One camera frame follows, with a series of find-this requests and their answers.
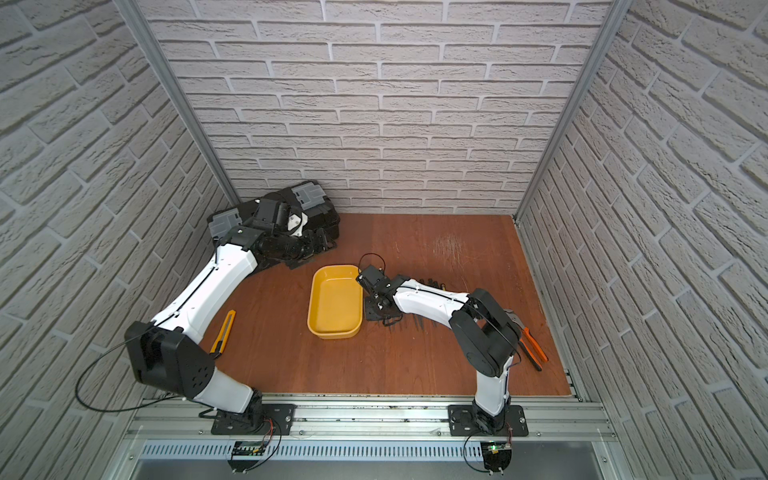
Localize yellow plastic tray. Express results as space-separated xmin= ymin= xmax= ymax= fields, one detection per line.
xmin=307 ymin=265 xmax=363 ymax=340

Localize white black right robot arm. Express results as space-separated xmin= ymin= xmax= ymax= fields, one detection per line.
xmin=357 ymin=267 xmax=521 ymax=420

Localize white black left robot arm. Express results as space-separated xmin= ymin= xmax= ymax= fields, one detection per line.
xmin=125 ymin=192 xmax=340 ymax=414

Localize black plastic toolbox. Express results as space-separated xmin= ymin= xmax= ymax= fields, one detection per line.
xmin=207 ymin=180 xmax=340 ymax=272

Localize yellow utility knife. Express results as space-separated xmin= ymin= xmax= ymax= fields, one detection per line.
xmin=210 ymin=310 xmax=236 ymax=359

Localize right controller board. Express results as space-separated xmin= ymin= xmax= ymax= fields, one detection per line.
xmin=480 ymin=442 xmax=512 ymax=474

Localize controller board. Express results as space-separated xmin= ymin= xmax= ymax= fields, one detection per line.
xmin=228 ymin=441 xmax=271 ymax=473
xmin=480 ymin=442 xmax=512 ymax=474

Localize left controller board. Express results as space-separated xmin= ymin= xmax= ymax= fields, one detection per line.
xmin=228 ymin=441 xmax=271 ymax=473

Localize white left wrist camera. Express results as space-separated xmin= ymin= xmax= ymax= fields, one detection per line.
xmin=287 ymin=213 xmax=308 ymax=237

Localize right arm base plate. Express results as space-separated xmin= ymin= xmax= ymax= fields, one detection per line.
xmin=447 ymin=403 xmax=529 ymax=437

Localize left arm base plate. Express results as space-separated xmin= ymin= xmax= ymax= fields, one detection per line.
xmin=211 ymin=403 xmax=297 ymax=436

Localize orange handled pliers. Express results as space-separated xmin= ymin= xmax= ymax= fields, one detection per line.
xmin=519 ymin=326 xmax=549 ymax=372

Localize aluminium front rail frame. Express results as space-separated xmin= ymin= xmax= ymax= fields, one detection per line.
xmin=106 ymin=394 xmax=630 ymax=479

